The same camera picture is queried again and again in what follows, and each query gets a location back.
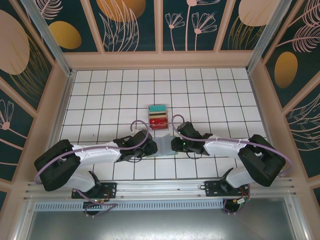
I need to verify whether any green card holder wallet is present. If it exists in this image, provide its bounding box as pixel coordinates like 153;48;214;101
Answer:
147;134;180;159

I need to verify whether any clear acrylic card stand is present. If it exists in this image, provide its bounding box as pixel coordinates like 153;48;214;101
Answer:
147;103;171;133

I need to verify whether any red card stack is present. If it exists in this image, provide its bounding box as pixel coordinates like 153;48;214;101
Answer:
149;118;169;131

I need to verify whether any gold card stack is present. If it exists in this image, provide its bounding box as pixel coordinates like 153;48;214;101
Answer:
149;111;168;120

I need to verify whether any teal card stack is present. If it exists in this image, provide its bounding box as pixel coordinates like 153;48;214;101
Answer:
149;104;167;113

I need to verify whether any grey metal panel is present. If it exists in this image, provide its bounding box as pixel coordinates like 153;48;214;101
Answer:
24;198;305;240

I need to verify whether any green circuit board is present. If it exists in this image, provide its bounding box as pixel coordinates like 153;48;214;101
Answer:
234;197;249;208

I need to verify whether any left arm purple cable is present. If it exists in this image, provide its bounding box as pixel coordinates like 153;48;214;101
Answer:
33;119;151;218

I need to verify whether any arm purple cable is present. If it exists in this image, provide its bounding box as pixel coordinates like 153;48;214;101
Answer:
171;114;294;216
33;119;151;218

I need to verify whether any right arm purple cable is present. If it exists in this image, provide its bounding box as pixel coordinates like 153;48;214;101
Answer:
171;114;294;216

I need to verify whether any aluminium frame rail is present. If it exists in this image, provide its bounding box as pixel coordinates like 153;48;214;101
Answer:
23;177;298;201

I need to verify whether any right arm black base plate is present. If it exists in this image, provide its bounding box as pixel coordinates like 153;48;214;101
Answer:
204;180;251;198

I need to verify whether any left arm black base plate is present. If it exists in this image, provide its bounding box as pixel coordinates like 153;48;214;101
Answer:
71;181;118;200

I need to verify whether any slotted grey cable duct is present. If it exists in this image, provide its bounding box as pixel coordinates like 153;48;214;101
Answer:
33;199;225;212

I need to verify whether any aluminium corner post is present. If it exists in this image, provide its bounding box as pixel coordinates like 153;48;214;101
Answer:
21;0;76;77
246;0;292;73

